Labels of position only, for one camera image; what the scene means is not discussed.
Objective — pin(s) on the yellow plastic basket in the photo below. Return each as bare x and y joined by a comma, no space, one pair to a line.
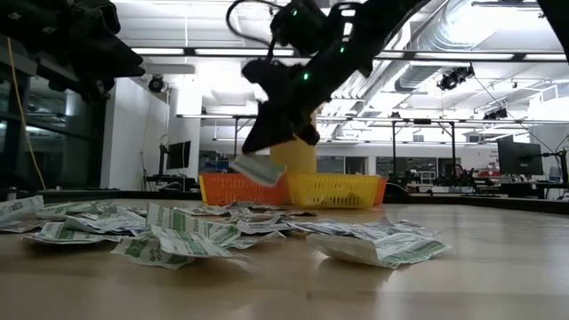
331,191
202,189

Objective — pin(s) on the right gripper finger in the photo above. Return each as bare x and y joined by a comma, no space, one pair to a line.
280,135
260,129

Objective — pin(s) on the orange plastic basket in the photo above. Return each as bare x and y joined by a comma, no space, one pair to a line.
382,191
231,191

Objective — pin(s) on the silver round ventilation duct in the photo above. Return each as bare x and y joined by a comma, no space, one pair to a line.
427,66

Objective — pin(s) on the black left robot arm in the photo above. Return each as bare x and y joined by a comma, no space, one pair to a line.
26,26

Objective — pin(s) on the yellow canister white lid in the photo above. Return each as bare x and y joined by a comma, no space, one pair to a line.
295,160

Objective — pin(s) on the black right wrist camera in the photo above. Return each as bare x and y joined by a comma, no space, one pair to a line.
298,26

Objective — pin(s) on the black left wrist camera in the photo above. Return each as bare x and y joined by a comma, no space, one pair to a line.
104,13

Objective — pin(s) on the black round ceiling spotlight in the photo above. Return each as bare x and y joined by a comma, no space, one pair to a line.
156,84

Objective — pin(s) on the long overhead light bar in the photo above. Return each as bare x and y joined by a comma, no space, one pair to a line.
200,52

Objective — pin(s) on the black computer monitor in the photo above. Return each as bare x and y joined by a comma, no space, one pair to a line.
520,157
178,154

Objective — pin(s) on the black ceiling camera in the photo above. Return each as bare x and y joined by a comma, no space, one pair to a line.
497,114
453,79

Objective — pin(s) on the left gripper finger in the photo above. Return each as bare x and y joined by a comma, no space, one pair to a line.
117,67
122,49

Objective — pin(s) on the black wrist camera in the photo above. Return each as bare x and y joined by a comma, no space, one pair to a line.
104,13
298,26

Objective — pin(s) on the dark office desk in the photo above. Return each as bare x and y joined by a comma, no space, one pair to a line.
524,189
171,180

